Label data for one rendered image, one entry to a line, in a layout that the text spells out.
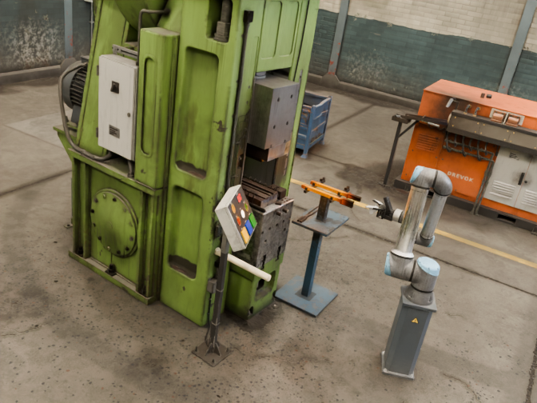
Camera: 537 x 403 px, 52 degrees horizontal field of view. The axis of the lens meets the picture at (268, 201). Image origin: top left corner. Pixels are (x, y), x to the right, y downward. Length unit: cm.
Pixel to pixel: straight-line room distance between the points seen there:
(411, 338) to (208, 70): 218
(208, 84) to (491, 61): 784
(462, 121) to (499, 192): 95
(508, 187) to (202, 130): 425
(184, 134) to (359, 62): 798
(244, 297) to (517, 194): 385
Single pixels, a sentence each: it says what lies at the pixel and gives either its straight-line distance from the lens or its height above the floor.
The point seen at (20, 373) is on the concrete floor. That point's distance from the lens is 384.
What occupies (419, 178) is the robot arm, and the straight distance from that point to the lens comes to 358.
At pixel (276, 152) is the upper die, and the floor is 131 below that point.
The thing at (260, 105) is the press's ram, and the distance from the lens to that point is 353.
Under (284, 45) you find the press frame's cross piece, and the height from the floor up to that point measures 197.
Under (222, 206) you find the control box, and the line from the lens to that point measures 315.
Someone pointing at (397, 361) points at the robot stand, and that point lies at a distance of 403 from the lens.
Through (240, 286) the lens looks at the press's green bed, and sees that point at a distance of 412.
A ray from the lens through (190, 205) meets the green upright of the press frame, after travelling 383.
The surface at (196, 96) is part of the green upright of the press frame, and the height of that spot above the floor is 163.
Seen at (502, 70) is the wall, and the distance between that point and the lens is 1078.
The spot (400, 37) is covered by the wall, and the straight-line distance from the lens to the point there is 1110.
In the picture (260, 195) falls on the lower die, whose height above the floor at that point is 99.
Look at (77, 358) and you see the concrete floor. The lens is 389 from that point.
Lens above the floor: 259
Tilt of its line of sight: 25 degrees down
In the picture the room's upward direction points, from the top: 9 degrees clockwise
